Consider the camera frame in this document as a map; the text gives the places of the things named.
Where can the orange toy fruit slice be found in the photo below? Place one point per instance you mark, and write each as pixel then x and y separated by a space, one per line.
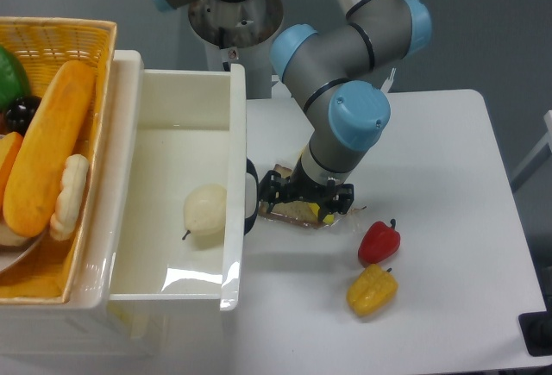
pixel 10 145

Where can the white toy pastry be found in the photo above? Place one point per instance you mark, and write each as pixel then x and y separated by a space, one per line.
pixel 72 186

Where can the red toy bell pepper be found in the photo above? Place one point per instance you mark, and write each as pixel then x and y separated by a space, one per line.
pixel 380 242

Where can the yellow toy bell pepper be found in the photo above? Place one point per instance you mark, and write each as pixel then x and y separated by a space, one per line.
pixel 373 289

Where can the white plate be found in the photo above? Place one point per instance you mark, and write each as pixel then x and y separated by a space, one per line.
pixel 15 248

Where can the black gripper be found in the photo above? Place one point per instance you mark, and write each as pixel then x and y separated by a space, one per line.
pixel 330 197

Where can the white furniture frame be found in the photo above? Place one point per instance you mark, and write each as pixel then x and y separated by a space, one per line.
pixel 534 159

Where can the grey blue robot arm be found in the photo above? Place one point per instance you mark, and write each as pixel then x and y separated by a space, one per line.
pixel 325 74

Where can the black device at table edge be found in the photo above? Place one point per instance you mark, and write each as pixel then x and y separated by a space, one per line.
pixel 536 331

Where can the green toy vegetable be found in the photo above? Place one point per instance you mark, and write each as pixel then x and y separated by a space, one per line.
pixel 14 80

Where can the black toy berry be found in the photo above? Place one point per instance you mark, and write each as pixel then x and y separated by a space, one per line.
pixel 20 113

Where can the yellow wicker basket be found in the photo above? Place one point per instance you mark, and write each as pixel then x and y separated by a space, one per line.
pixel 43 45

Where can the wrapped bread slice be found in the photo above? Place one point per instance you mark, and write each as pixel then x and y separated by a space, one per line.
pixel 294 213

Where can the white drawer cabinet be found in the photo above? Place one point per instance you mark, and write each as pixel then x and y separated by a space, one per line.
pixel 88 324

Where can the white drawer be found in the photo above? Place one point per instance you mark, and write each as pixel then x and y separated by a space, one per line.
pixel 191 131

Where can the yellow toy banana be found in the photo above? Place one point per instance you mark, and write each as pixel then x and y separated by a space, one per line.
pixel 328 218

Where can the orange toy baguette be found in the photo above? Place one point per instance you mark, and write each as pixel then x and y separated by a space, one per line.
pixel 34 182

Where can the white toy pear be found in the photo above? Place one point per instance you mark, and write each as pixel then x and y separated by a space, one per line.
pixel 205 210

